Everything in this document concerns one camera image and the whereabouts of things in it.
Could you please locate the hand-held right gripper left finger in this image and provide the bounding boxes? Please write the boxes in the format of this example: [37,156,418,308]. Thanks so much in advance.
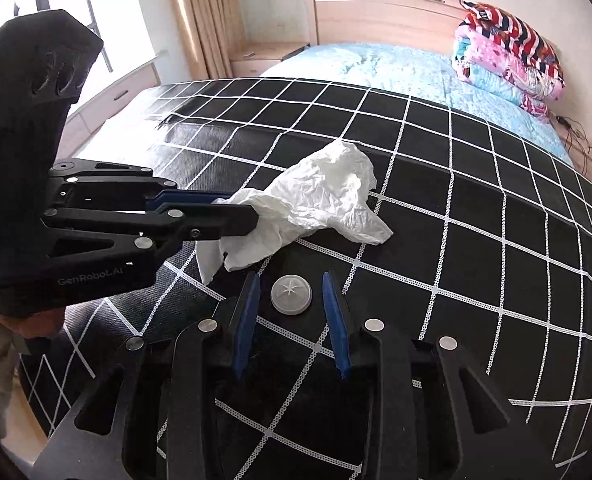
[31,272,262,480]

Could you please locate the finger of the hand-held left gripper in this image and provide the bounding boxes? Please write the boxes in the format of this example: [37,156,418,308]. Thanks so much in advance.
[43,204,260,267]
[48,160,223,212]

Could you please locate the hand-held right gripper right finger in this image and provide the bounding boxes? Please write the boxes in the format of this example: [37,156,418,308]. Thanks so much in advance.
[322,270,557,480]

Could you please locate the round translucent plastic lid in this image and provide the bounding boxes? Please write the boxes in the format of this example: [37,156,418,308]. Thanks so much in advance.
[270,275,311,316]

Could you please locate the white tissue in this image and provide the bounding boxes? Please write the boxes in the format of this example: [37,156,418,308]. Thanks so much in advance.
[196,140,394,285]

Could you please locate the wooden windowsill cabinet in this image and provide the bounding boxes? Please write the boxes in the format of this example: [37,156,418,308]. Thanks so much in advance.
[66,50,162,151]

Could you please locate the window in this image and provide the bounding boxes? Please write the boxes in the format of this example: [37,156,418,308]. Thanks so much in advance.
[0,0,152,76]

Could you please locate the black white-grid mat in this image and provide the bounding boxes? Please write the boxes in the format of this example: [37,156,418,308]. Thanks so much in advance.
[18,77,592,480]

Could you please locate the beige curtain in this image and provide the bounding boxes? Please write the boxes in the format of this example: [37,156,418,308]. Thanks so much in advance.
[163,0,249,81]

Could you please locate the light blue bedsheet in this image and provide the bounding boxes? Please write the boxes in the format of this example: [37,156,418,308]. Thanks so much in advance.
[258,42,574,166]

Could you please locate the wooden headboard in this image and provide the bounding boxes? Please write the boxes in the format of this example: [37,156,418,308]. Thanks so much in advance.
[303,0,592,148]

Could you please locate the blue folded quilt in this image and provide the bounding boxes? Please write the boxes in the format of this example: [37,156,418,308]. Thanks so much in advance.
[451,40,549,118]

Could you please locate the pink folded quilt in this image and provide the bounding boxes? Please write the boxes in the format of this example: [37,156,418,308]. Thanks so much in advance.
[453,27,562,101]

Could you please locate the red striped folded quilt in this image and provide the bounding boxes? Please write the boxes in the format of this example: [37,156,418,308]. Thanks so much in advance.
[458,2,564,81]

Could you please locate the wooden nightstand with cables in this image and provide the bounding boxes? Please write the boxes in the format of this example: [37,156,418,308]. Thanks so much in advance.
[553,115,592,186]

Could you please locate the black cables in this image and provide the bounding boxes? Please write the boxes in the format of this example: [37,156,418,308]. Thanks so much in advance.
[553,115,592,161]

